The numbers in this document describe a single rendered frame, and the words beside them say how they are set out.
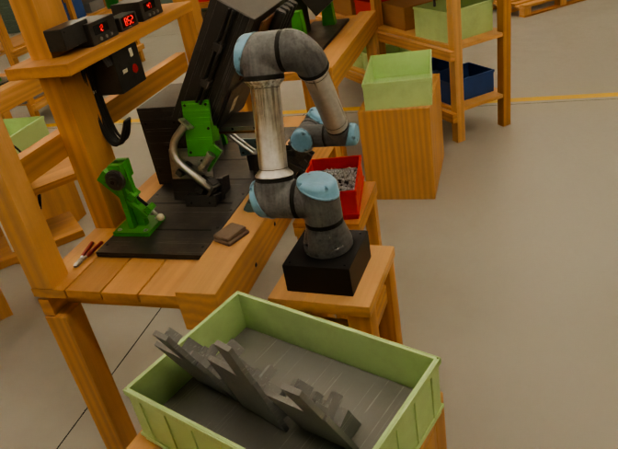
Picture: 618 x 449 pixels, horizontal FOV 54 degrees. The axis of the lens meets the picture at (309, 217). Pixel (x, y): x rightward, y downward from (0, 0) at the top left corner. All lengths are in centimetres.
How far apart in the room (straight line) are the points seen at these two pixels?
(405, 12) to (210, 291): 364
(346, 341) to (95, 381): 117
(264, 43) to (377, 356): 88
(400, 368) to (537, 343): 148
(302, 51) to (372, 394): 90
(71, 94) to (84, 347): 89
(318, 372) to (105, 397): 112
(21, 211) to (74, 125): 39
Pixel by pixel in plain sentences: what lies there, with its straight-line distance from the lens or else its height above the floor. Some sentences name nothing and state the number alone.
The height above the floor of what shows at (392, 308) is 65.
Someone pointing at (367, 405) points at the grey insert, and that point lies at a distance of 149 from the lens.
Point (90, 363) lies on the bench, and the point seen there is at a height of 53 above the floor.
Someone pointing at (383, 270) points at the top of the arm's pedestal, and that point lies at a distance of 189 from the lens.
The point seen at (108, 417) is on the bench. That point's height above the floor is 28.
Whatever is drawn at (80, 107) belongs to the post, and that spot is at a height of 135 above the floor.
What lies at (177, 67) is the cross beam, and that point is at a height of 123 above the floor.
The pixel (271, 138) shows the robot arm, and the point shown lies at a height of 130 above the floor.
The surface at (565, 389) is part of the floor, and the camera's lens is 273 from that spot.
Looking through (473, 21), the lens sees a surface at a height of 83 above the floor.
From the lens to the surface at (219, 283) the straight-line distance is 189.
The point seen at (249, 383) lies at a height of 105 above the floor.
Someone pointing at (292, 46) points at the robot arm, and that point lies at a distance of 170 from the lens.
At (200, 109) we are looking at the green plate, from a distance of 234.
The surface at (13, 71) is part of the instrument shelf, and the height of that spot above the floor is 153.
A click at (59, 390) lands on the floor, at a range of 325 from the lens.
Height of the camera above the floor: 194
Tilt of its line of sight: 29 degrees down
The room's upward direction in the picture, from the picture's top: 10 degrees counter-clockwise
